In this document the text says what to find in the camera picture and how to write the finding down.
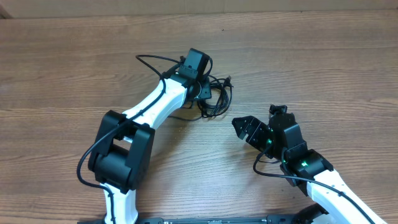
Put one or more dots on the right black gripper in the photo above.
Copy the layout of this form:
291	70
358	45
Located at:
251	122

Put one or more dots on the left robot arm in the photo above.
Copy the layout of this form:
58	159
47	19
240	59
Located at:
120	155

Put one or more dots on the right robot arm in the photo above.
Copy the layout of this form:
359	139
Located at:
307	169

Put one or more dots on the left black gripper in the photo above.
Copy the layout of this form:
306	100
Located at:
206	91

